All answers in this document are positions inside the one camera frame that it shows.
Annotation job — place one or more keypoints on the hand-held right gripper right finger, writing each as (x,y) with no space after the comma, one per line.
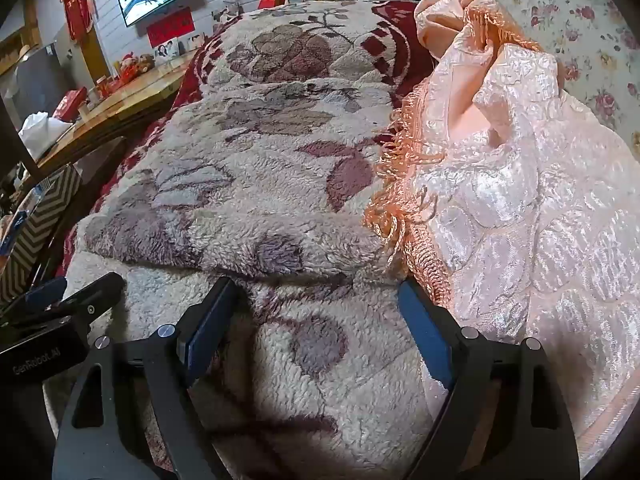
(425,332)

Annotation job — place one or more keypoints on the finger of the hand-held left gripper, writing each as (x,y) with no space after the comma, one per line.
(95,297)
(47,291)

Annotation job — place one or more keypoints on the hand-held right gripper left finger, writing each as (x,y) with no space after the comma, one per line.
(210,322)

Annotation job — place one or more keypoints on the chevron striped box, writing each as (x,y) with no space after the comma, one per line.
(40,220)

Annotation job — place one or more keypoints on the floral fleece blanket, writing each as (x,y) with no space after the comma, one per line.
(250,185)

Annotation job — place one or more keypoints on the white plastic bag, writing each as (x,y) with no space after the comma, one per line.
(42,135)

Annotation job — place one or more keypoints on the pink fringed cloth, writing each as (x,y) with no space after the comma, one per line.
(500,185)

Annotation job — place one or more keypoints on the red gift box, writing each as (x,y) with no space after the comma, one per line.
(70,104)

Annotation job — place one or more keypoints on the wooden table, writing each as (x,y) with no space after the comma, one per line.
(135,95)

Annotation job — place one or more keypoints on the plush toys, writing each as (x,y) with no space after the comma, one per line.
(135,66)

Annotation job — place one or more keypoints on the rose print bedsheet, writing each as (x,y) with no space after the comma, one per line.
(575,20)

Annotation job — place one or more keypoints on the photo frame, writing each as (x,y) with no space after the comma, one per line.
(167,49)
(194,43)

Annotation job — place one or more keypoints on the red wall banner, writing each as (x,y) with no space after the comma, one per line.
(170,27)

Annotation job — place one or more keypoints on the red hanging wall decoration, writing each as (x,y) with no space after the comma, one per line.
(77,0)

